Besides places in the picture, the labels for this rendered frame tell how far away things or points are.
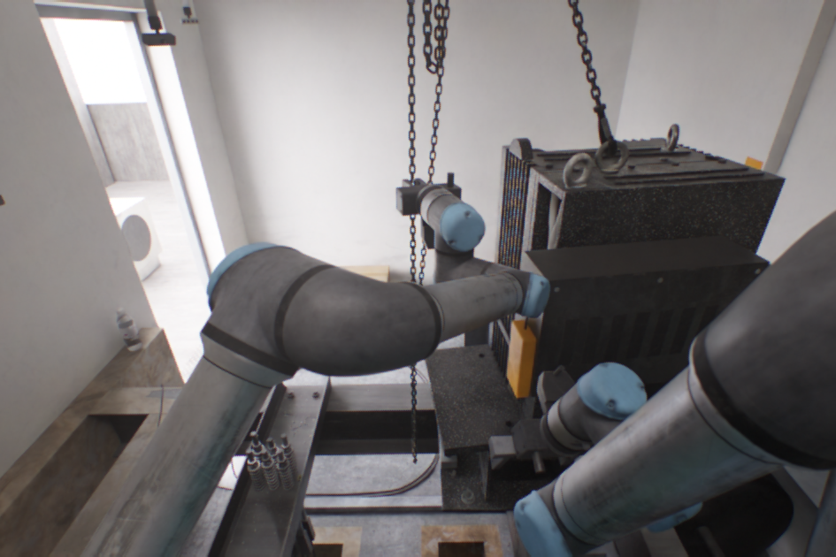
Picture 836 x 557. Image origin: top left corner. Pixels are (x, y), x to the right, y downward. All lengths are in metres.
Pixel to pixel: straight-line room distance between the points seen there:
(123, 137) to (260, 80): 5.10
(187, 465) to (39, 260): 1.65
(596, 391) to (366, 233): 3.04
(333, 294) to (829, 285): 0.35
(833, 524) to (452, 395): 1.07
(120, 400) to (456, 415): 1.36
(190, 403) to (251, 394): 0.06
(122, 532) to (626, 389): 0.57
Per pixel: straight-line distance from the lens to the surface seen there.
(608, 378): 0.61
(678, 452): 0.36
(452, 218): 0.74
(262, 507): 1.54
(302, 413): 1.75
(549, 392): 0.75
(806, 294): 0.28
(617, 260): 0.96
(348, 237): 3.55
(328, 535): 2.23
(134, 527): 0.55
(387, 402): 1.74
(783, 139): 2.30
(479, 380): 1.47
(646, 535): 1.54
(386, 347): 0.44
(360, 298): 0.43
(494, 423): 1.35
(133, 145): 8.23
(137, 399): 2.10
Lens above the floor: 1.89
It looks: 29 degrees down
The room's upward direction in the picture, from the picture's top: 2 degrees counter-clockwise
